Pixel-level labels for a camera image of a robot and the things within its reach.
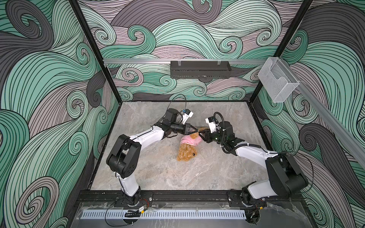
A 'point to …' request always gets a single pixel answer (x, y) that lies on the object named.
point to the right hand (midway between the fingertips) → (200, 132)
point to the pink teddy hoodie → (187, 139)
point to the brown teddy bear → (187, 151)
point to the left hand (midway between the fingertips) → (197, 130)
